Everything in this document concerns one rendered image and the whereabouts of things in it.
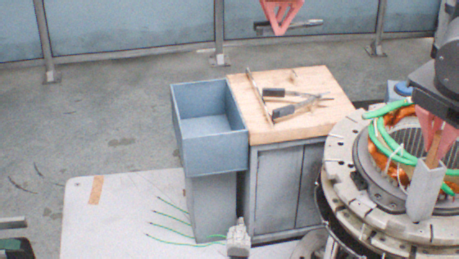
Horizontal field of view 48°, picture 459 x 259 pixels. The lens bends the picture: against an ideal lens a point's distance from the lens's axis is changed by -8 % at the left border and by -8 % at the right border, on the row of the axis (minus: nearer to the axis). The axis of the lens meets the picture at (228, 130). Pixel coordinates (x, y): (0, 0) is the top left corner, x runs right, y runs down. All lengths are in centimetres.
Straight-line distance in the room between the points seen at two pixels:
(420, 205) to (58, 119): 239
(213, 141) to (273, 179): 15
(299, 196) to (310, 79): 22
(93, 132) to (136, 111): 26
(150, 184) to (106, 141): 146
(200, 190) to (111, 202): 27
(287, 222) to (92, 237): 40
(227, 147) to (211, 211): 17
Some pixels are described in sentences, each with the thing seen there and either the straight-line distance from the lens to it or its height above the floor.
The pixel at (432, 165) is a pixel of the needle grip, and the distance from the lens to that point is 69.
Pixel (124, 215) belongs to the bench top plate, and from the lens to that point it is 117.
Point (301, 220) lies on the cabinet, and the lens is 108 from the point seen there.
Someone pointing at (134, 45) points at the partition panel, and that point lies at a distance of 313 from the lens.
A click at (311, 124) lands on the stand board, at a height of 106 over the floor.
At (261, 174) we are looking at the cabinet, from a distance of 96.
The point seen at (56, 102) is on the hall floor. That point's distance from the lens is 304.
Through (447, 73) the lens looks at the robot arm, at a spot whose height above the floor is 136.
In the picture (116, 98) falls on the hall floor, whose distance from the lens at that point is 297.
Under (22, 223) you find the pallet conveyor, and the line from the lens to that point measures 121.
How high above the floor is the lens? 160
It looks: 37 degrees down
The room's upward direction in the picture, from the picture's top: straight up
